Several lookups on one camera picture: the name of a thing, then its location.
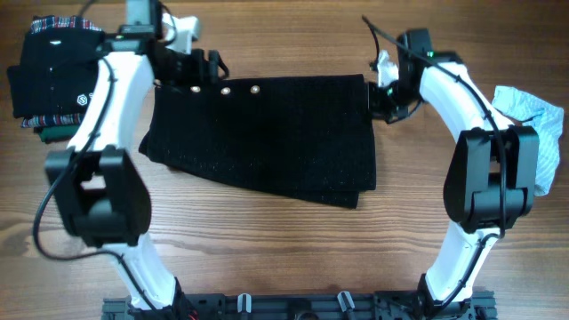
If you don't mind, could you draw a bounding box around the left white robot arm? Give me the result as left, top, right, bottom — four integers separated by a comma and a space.
32, 38, 229, 319

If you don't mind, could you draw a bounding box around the light blue striped cloth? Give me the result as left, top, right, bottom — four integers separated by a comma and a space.
492, 85, 565, 196

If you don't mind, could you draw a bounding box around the plaid folded shirt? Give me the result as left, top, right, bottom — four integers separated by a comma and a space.
21, 15, 103, 129

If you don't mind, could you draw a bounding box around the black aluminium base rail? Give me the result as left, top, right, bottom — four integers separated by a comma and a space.
100, 291, 498, 320

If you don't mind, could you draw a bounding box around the black knit skirt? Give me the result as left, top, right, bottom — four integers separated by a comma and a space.
139, 74, 376, 209

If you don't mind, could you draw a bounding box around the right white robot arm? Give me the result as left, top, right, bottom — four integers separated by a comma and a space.
370, 50, 539, 319

